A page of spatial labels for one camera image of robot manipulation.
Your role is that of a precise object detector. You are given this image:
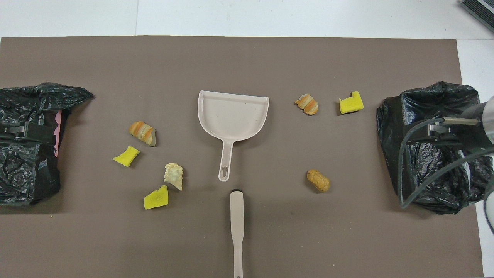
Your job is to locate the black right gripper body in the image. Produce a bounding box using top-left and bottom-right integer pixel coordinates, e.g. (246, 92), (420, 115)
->
(443, 117), (487, 149)

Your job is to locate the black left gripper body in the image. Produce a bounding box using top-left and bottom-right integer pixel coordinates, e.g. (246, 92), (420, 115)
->
(0, 124), (17, 142)

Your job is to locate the brown bread roll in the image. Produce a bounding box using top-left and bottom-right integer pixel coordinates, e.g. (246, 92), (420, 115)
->
(306, 169), (331, 193)

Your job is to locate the small yellow sponge piece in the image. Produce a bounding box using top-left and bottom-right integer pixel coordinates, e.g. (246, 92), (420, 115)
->
(112, 146), (140, 168)

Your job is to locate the brown table mat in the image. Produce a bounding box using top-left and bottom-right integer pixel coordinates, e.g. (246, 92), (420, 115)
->
(0, 36), (484, 278)

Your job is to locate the black ribbed device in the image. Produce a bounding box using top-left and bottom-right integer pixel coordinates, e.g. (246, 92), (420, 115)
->
(460, 0), (494, 33)

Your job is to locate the black trash bag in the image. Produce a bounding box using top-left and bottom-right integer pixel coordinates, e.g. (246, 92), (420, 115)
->
(0, 82), (94, 206)
(376, 81), (494, 215)

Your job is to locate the orange striped croissant piece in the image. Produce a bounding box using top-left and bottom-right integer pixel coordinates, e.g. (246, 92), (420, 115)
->
(129, 121), (157, 147)

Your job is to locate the notched yellow sponge piece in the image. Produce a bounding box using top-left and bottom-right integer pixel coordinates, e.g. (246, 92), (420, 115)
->
(339, 91), (364, 115)

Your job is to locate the pale croissant piece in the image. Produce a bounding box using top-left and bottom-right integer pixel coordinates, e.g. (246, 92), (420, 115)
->
(164, 163), (184, 191)

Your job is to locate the pink plastic bin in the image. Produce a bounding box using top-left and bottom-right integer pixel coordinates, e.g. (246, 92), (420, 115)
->
(54, 111), (63, 158)

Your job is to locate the beige handled black brush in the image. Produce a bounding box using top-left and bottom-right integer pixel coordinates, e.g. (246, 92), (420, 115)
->
(230, 188), (245, 278)

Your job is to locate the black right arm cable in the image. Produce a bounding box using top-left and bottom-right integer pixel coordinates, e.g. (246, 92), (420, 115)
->
(399, 117), (494, 209)

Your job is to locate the beige plastic dustpan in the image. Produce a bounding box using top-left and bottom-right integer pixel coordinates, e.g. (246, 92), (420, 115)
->
(198, 90), (270, 182)

